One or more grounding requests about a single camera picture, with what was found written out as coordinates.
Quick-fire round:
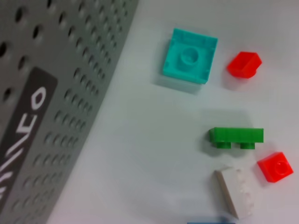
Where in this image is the small white brick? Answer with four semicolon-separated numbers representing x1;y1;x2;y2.
214;166;255;220

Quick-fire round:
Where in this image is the grey-green perforated storage bin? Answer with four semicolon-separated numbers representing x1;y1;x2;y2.
0;0;140;224

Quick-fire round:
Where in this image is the green narrow studded brick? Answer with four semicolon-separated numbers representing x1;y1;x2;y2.
209;127;264;149

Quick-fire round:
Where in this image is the small red square brick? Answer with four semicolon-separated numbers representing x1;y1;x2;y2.
256;152;294;183

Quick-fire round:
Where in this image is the teal square brick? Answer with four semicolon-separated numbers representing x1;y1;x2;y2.
161;28;218;85

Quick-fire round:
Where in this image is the small red sloped brick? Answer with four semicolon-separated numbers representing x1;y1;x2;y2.
227;51;262;79

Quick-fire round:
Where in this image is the blue square brick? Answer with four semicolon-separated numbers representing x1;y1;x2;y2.
186;216;236;224

